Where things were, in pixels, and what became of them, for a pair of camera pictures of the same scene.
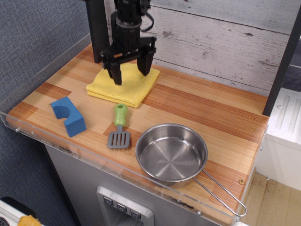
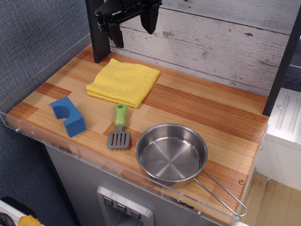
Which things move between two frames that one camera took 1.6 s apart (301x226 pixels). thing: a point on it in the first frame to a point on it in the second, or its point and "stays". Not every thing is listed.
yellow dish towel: [133, 87] stays
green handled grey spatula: [119, 139] stays
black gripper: [126, 43] to [114, 11]
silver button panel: [117, 210] stays
